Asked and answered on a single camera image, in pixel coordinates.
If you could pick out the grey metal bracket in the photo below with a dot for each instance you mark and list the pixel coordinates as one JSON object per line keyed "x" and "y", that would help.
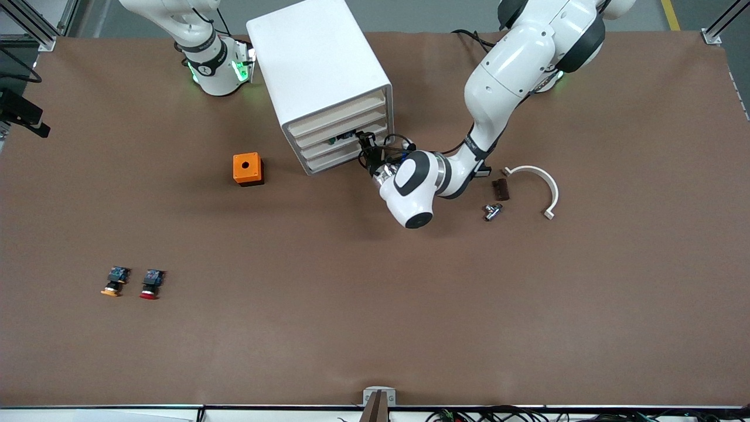
{"x": 369, "y": 395}

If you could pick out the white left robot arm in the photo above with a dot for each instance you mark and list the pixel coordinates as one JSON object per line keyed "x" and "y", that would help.
{"x": 515, "y": 64}

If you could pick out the silver metal fitting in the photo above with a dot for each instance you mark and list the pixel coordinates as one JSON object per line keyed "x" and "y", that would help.
{"x": 492, "y": 212}

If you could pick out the brown wedge post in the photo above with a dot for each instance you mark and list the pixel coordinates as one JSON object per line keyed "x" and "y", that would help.
{"x": 376, "y": 410}

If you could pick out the red push button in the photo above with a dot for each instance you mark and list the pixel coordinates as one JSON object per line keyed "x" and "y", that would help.
{"x": 153, "y": 276}

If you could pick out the white curved bracket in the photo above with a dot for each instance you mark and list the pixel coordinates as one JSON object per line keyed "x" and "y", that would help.
{"x": 551, "y": 187}

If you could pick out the black switch white face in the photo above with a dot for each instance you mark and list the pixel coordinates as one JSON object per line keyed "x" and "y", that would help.
{"x": 483, "y": 172}

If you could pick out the brown table cover sheet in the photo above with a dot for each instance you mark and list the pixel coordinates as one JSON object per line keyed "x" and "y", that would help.
{"x": 375, "y": 293}

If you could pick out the orange push button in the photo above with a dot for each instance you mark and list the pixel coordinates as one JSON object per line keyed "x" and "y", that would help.
{"x": 117, "y": 274}

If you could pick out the green push button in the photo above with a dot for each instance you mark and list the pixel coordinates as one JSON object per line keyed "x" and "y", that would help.
{"x": 345, "y": 136}

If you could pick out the orange box with hole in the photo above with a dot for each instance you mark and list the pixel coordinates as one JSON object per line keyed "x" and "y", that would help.
{"x": 239, "y": 170}

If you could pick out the brown terminal block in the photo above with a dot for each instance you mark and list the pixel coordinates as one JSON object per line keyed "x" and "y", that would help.
{"x": 501, "y": 190}

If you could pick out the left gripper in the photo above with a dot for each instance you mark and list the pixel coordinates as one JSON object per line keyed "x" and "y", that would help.
{"x": 372, "y": 160}

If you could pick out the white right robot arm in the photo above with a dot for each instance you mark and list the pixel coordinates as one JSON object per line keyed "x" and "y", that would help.
{"x": 217, "y": 76}

